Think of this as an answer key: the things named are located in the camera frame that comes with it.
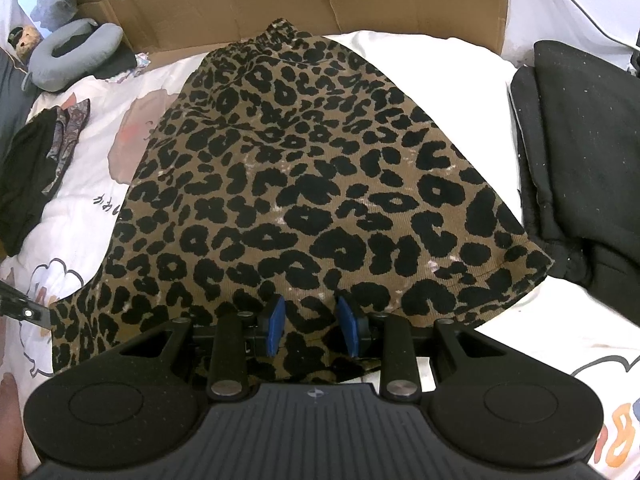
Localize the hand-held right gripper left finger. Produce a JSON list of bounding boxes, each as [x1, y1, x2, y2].
[[117, 295, 287, 402]]

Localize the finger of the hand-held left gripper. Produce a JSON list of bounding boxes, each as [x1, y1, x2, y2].
[[0, 280, 53, 333]]

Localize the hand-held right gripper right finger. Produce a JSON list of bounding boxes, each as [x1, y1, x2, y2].
[[335, 295, 508, 402]]

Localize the leopard print skirt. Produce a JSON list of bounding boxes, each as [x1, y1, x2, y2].
[[50, 19, 556, 386]]

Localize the black garment with patterned lining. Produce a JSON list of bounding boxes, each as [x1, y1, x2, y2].
[[0, 99, 92, 256]]

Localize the white bear print blanket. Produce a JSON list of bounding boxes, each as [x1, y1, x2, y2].
[[0, 30, 640, 480]]

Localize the grey blanket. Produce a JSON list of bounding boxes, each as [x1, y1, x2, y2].
[[0, 52, 36, 161]]

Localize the grey neck pillow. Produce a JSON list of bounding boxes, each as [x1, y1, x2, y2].
[[22, 17, 125, 93]]

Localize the black cloth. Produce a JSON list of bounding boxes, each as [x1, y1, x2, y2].
[[52, 35, 138, 81]]

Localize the small plush doll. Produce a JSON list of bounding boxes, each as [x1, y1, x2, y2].
[[6, 24, 41, 61]]

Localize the black folded garment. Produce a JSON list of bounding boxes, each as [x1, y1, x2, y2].
[[507, 40, 640, 306]]

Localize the clear plastic bag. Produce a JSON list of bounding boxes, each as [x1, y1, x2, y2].
[[31, 0, 78, 31]]

